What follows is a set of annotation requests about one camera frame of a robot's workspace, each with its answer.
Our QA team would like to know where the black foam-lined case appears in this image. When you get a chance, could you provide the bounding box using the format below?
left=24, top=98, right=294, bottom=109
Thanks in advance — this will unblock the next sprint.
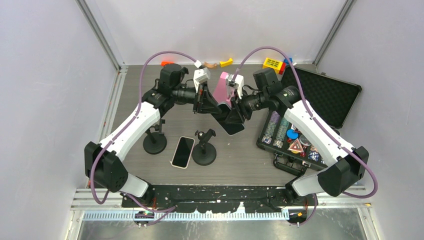
left=256, top=67, right=362, bottom=176

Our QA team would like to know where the blue-green poker chip stack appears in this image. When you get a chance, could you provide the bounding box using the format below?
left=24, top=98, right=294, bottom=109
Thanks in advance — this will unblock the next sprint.
left=275, top=117, right=289, bottom=142

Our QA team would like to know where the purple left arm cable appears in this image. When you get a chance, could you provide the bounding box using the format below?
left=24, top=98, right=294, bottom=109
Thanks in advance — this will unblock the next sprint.
left=89, top=50, right=203, bottom=227

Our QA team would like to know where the blue round game chip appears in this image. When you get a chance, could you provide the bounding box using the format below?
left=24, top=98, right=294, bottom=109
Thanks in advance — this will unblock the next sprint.
left=286, top=129, right=299, bottom=140

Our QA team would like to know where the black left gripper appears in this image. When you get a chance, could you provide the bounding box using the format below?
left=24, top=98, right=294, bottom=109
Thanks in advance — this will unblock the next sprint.
left=172, top=81, right=222, bottom=115

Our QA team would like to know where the yellow arch block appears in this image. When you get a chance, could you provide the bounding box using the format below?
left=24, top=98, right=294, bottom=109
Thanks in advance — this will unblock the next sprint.
left=219, top=57, right=233, bottom=68

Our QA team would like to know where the purple poker chip stack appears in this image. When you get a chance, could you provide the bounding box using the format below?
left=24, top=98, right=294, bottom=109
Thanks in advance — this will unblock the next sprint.
left=264, top=111, right=280, bottom=138

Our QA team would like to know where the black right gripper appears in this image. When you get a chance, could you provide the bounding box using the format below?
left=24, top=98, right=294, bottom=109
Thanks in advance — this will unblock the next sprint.
left=225, top=88, right=268, bottom=124

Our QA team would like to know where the black phone stand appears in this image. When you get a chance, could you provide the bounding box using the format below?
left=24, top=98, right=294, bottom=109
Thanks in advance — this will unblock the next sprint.
left=143, top=118, right=167, bottom=155
left=191, top=128, right=217, bottom=166

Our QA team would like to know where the blue toy brick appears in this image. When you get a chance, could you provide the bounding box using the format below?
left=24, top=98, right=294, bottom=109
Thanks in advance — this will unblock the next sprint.
left=283, top=57, right=293, bottom=65

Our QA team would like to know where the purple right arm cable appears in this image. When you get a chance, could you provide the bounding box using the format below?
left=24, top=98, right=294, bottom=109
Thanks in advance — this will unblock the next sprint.
left=234, top=45, right=379, bottom=227

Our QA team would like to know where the red toy brick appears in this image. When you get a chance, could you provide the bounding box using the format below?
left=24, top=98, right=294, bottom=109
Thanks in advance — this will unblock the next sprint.
left=278, top=62, right=286, bottom=75

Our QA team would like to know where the smartphone with clear case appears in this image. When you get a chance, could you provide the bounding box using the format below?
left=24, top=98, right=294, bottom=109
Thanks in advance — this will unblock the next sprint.
left=212, top=111, right=245, bottom=136

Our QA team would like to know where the tan arch block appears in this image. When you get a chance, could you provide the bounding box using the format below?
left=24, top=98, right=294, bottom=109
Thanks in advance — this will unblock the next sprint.
left=203, top=62, right=218, bottom=69

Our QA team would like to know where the pink wedge stand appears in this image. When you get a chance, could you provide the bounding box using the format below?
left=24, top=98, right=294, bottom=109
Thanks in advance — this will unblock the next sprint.
left=212, top=72, right=233, bottom=108

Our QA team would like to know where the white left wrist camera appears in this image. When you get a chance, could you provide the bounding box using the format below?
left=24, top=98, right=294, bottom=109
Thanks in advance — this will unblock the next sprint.
left=193, top=67, right=211, bottom=92

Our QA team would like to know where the orange wooden block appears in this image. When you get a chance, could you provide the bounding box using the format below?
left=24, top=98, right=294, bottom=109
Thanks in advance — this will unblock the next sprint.
left=160, top=61, right=174, bottom=67

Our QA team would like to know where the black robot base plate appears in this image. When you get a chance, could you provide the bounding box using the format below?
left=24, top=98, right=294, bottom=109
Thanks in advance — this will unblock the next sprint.
left=120, top=184, right=318, bottom=214

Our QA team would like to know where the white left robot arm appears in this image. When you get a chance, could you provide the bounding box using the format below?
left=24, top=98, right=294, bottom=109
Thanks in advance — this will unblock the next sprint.
left=84, top=61, right=222, bottom=207

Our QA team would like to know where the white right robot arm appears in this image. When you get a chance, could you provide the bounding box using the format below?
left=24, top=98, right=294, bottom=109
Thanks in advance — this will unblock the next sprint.
left=259, top=68, right=369, bottom=205

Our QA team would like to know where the yellow toy brick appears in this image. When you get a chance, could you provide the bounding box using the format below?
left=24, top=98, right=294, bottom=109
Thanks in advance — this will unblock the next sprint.
left=262, top=57, right=283, bottom=74

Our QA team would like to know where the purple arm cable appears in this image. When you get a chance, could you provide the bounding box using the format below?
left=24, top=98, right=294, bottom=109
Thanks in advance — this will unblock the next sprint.
left=234, top=45, right=379, bottom=227
left=89, top=50, right=203, bottom=227

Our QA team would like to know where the smartphone with cream case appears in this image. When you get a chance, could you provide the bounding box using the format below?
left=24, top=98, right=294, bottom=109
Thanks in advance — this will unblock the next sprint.
left=170, top=136, right=195, bottom=169

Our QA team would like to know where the red triangle game piece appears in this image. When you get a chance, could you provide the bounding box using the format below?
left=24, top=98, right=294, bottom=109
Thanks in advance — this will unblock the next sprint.
left=287, top=139, right=304, bottom=154

